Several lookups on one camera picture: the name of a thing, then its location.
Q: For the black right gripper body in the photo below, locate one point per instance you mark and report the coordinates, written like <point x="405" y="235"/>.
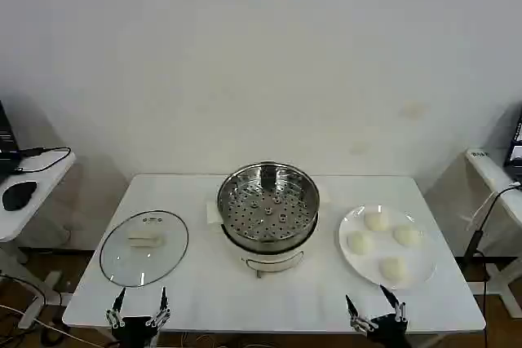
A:
<point x="386" y="333"/>

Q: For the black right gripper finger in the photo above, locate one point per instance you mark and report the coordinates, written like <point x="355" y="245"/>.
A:
<point x="355" y="315"/>
<point x="395" y="303"/>

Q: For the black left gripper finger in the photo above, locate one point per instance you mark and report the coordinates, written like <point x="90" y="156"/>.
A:
<point x="163" y="305"/>
<point x="118" y="306"/>

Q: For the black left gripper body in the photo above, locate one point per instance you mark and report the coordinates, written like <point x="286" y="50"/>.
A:
<point x="134" y="331"/>

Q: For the white steamed bun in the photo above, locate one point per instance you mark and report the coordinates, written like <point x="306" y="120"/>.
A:
<point x="392" y="269"/>
<point x="406" y="235"/>
<point x="376" y="221"/>
<point x="359" y="242"/>

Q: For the white round plate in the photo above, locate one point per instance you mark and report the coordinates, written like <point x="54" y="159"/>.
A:
<point x="387" y="248"/>

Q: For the round glass lid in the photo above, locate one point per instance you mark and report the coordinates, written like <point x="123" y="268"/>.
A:
<point x="143" y="248"/>

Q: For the white electric cooker base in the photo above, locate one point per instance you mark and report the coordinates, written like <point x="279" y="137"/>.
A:
<point x="271" y="260"/>

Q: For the steel steamer basket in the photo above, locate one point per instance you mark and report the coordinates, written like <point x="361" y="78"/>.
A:
<point x="269" y="207"/>

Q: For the black computer mouse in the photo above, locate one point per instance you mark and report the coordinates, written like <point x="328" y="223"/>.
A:
<point x="19" y="195"/>

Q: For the white side desk with label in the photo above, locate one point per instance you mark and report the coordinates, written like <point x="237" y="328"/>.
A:
<point x="495" y="185"/>

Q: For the black laptop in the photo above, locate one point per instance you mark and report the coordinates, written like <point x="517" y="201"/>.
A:
<point x="6" y="140"/>

